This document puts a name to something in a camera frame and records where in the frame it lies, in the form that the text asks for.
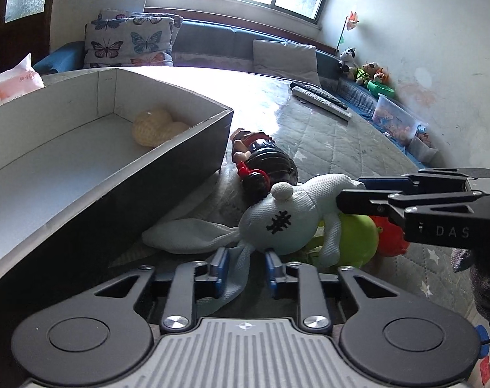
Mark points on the beige knitted toy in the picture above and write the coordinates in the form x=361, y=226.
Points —
x=152, y=127

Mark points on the person's right hand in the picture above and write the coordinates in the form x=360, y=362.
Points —
x=489, y=287

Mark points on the clear plastic toy bin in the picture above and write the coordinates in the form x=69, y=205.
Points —
x=394, y=119

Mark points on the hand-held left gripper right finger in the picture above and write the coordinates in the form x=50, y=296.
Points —
x=273, y=275

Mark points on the black-haired doll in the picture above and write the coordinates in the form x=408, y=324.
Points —
x=269, y=161

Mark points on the white plush rabbit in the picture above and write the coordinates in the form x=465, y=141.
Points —
x=285, y=218

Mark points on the grey quilted star table cloth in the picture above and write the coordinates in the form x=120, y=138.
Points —
x=350, y=141

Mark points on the grey pillow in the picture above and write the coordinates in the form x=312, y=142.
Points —
x=287, y=60

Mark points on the red toy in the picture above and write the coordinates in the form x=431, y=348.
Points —
x=390, y=238

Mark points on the green bowl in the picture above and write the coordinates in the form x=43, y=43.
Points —
x=380, y=88

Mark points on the silver remote control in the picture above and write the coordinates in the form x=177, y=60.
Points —
x=325, y=107

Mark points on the pinwheel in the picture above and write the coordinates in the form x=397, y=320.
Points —
x=352, y=19

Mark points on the small clear plastic bin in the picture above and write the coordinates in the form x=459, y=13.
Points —
x=422, y=145

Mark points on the green toy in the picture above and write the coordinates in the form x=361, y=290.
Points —
x=358, y=238

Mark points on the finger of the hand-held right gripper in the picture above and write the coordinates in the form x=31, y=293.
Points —
x=386, y=184
x=358, y=202

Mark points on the butterfly print pillow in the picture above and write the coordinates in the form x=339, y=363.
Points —
x=123, y=44
x=176, y=24

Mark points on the cow plush toy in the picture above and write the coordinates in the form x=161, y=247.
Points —
x=348, y=58

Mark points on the striped plush toy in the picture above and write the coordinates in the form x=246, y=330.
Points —
x=368, y=72

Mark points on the dark remote control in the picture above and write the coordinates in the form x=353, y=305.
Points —
x=325, y=96

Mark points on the blue sofa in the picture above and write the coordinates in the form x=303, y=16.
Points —
x=212, y=38

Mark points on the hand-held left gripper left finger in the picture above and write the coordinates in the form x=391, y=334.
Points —
x=219, y=273

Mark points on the black and white cardboard box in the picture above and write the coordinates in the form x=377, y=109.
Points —
x=107, y=210

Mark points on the white and orange plastic packet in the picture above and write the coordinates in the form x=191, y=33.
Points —
x=10, y=85

